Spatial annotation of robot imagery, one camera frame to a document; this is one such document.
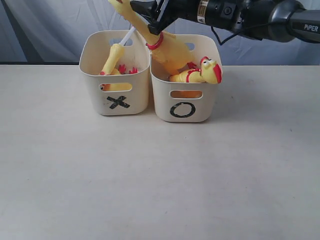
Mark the headless yellow rubber chicken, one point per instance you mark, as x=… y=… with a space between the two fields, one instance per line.
x=122 y=70

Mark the yellow chicken neck white tube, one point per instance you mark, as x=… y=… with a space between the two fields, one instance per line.
x=117 y=50

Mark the cream bin marked O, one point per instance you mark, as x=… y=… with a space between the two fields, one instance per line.
x=185 y=102

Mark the cream bin marked X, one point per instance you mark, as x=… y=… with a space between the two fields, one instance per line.
x=93 y=57

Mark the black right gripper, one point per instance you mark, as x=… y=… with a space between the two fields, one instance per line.
x=221 y=14

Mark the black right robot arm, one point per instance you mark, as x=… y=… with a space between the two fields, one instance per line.
x=275 y=20

